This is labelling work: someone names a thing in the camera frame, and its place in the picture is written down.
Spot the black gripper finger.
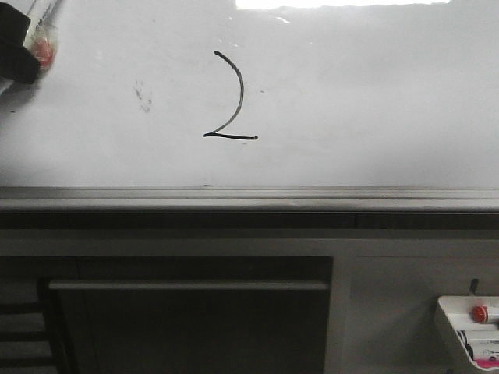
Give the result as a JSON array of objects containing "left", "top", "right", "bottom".
[{"left": 1, "top": 5, "right": 41, "bottom": 84}]

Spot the white whiteboard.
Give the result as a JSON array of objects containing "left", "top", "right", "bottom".
[{"left": 1, "top": 1, "right": 498, "bottom": 188}]

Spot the grey aluminium marker tray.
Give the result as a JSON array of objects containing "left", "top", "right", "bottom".
[{"left": 1, "top": 187, "right": 498, "bottom": 213}]

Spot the dark cabinet panel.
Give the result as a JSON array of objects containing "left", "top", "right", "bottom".
[{"left": 48, "top": 256, "right": 333, "bottom": 373}]

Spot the black capped marker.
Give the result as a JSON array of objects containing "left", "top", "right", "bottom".
[{"left": 458, "top": 330, "right": 498, "bottom": 362}]

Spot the white marker holder box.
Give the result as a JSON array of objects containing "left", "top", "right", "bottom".
[{"left": 434, "top": 296, "right": 498, "bottom": 373}]

